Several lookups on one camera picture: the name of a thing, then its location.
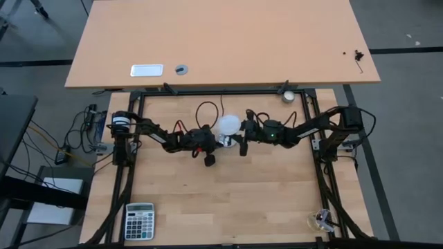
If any black cable bundle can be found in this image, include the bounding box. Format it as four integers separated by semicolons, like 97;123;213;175
64;103;102;155

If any yellow floor cable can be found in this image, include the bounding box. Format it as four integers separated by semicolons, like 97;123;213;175
27;126;93;167

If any black side table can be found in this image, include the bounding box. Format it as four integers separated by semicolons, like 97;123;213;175
0;93;39;181

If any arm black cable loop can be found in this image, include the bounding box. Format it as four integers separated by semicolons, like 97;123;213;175
195;101;220;131
245;109;298;127

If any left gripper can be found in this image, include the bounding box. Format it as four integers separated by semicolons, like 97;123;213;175
186;126;228;167

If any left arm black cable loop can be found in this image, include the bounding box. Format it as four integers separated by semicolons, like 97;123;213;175
195;101;220;131

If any black aluminium rig frame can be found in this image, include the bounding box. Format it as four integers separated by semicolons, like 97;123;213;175
103;88;350;249

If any white rectangular desk plate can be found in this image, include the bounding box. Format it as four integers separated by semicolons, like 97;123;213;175
129;64;164;77

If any white box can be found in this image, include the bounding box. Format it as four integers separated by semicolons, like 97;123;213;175
26;176;84;225

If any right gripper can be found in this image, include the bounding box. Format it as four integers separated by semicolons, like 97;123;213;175
230;110;288;156

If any light beige desk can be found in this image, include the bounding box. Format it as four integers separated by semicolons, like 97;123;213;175
64;0;381;90

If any black power adapter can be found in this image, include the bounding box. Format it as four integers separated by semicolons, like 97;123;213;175
54;145;72;165

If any grey metal bracket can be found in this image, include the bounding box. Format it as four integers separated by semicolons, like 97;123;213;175
89;143;114;155
341;138;363;150

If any clear pen cup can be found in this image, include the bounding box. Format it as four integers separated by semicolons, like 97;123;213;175
306;207;336;233

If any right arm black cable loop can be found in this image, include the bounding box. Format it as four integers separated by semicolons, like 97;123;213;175
245;109;298;127

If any grey desk calculator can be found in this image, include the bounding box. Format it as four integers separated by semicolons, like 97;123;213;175
124;202;156;241

